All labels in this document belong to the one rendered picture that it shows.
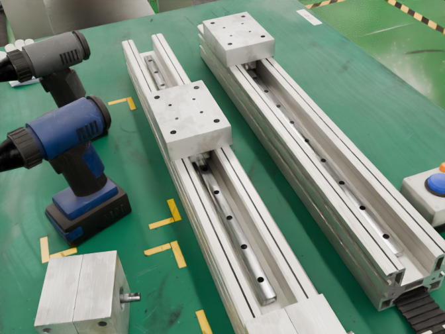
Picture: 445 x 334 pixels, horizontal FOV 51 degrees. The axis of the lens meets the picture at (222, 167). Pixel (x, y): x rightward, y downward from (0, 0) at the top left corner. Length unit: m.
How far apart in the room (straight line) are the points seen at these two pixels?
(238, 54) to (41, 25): 1.37
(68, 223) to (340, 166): 0.45
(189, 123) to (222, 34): 0.33
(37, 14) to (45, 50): 1.32
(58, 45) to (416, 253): 0.68
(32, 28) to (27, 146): 1.60
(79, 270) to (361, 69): 0.81
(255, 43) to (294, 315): 0.62
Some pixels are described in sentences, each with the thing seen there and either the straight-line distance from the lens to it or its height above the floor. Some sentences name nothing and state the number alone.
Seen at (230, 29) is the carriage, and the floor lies 0.90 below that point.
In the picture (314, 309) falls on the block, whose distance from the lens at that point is 0.57.
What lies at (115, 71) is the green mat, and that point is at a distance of 1.25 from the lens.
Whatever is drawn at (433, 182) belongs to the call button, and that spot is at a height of 0.85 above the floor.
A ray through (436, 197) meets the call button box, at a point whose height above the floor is 0.84.
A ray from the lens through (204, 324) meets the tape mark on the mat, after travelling 0.68.
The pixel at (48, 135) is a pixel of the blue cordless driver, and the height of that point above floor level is 0.99.
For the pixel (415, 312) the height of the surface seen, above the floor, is 0.79.
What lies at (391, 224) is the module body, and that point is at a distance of 0.73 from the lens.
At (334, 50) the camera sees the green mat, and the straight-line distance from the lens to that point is 1.26.
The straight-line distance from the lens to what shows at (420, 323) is 0.69.
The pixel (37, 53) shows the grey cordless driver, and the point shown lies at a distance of 0.91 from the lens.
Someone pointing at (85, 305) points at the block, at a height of 0.87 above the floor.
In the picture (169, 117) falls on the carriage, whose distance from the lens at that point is 0.81.
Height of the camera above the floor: 1.36
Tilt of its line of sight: 41 degrees down
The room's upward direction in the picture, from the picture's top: 5 degrees counter-clockwise
